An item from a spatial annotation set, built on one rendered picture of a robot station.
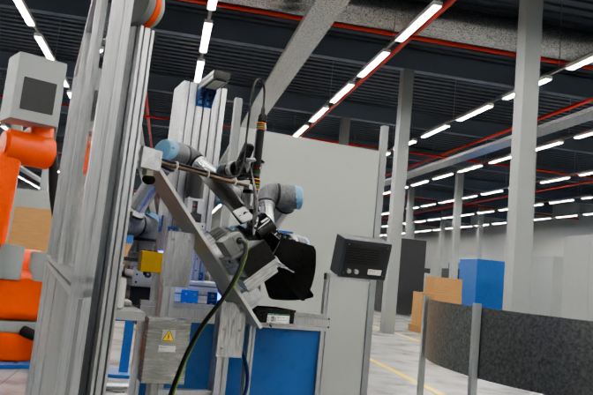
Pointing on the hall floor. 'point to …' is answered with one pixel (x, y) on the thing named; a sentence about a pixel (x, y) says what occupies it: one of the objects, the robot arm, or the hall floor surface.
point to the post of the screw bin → (248, 356)
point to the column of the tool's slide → (116, 213)
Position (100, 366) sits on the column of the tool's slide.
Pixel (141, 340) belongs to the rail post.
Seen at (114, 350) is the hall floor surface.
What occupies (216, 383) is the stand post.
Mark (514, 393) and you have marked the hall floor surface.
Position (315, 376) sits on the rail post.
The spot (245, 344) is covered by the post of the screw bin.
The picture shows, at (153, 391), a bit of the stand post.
